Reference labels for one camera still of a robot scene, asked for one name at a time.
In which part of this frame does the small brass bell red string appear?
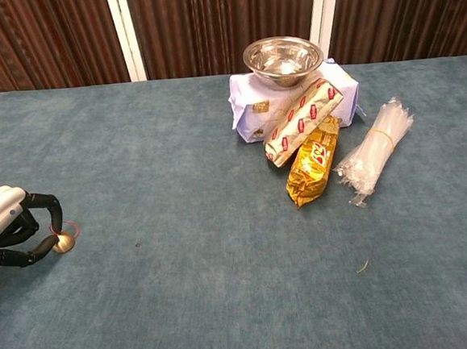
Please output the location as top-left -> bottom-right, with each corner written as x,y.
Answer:
50,221 -> 82,255

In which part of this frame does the brown pleated curtain panel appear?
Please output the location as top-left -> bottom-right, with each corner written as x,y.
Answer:
324,0 -> 467,68
124,0 -> 325,82
0,0 -> 133,103

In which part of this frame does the blue felt table cover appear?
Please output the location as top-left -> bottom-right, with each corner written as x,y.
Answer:
0,54 -> 467,349

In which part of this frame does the white blue tissue pack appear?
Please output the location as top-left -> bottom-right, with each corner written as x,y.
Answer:
226,55 -> 365,146

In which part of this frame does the gold foil snack packet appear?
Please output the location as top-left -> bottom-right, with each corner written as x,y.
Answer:
280,113 -> 348,210

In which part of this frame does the beige red snack packet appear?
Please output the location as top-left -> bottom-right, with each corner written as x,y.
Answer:
258,75 -> 351,169

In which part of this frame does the stainless steel bowl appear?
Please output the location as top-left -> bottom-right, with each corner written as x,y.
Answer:
240,32 -> 327,92

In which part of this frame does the clear plastic sleeves bundle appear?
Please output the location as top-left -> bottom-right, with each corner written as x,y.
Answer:
327,95 -> 422,210

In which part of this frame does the white partition post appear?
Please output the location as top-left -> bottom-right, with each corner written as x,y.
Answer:
306,0 -> 348,69
105,0 -> 148,85

